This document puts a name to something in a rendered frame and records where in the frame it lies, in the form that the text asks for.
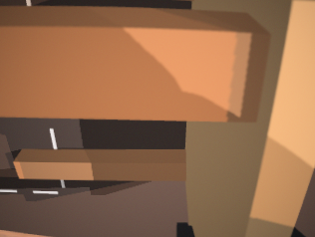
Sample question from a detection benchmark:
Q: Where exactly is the dark brown floor mat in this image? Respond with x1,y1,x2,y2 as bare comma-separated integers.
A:
0,0,191,237

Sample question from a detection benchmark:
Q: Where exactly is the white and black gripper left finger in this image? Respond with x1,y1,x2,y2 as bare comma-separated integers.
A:
176,223,195,237

